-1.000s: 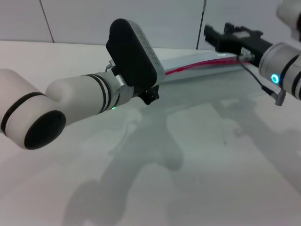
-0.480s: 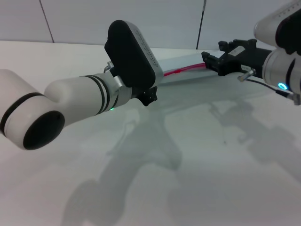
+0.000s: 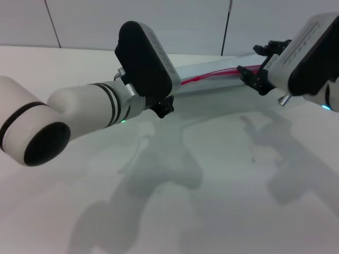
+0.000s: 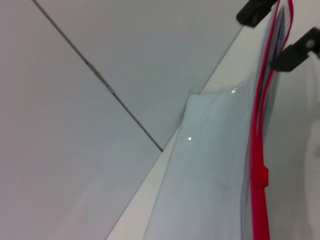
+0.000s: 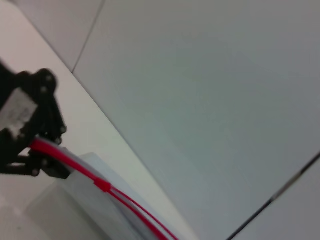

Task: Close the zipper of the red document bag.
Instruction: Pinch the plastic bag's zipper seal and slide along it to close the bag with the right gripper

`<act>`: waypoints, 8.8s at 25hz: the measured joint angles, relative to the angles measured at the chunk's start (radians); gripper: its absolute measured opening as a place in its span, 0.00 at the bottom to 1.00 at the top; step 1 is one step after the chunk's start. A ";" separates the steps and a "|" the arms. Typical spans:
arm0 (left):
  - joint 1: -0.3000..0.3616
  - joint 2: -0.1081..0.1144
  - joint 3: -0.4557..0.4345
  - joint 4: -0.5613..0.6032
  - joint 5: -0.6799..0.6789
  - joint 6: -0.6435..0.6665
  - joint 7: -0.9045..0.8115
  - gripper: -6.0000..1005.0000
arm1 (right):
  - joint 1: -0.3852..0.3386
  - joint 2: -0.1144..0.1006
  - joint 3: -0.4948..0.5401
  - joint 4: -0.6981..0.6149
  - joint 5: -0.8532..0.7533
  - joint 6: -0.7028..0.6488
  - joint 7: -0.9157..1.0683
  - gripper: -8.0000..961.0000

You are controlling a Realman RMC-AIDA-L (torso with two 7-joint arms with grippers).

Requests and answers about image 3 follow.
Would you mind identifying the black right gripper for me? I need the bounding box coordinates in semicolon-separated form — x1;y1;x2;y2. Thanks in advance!
236;39;292;96

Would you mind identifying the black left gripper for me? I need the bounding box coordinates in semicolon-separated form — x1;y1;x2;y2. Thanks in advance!
150;95;176;119

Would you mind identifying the clear red-zipper document bag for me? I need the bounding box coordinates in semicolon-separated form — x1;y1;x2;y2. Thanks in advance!
169;54;269;98

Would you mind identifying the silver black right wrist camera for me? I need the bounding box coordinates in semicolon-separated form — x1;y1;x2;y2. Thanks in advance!
266;12;339;97

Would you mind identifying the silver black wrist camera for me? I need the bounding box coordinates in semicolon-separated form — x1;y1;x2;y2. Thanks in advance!
266;12;339;97
114;21;182;99

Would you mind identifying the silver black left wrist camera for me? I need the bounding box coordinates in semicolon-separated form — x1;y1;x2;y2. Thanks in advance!
114;21;182;99

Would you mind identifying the metal left arm cable connector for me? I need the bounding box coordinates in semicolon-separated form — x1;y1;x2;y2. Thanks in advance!
113;67;127;80

